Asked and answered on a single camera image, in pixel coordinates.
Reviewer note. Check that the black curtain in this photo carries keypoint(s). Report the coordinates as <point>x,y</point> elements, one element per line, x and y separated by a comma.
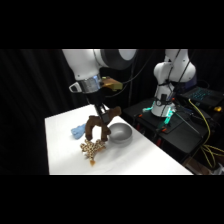
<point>33,100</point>

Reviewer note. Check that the spotted plush giraffe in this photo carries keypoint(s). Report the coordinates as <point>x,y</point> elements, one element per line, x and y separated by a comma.
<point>90,148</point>

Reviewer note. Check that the brown plush deer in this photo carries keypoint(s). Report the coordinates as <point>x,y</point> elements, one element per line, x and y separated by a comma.
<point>90,125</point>

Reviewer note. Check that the black laptop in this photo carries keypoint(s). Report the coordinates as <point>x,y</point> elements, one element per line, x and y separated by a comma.
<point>201,95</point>

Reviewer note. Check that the blue plush toy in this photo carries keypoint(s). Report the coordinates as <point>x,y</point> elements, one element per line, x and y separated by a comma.
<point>78,131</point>

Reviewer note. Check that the yellowish wrist camera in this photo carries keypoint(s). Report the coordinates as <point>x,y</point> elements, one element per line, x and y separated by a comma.
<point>111,84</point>

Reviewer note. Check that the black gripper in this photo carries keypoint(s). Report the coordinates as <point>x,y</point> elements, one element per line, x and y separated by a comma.
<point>94,98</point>

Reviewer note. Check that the black robot stand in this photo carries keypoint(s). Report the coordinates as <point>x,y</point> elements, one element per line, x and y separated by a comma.
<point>180,133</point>

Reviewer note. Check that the grey bowl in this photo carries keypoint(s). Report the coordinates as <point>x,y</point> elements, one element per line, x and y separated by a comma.
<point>121,132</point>

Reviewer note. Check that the small yellow object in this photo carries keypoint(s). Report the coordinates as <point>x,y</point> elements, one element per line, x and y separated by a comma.
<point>217,109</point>

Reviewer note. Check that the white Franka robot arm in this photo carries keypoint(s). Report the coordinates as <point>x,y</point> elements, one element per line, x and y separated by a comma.
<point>81,63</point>

